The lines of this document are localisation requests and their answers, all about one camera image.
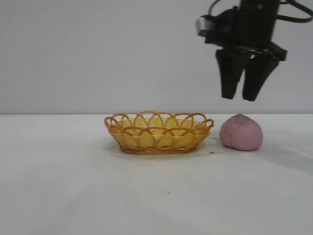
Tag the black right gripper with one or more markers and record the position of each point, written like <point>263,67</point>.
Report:
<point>252,27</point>

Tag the pink peach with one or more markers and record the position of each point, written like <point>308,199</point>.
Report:
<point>240,134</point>

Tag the yellow woven plastic basket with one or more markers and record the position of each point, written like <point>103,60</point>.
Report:
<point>146,142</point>

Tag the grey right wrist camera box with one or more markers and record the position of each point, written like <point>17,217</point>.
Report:
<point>203,24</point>

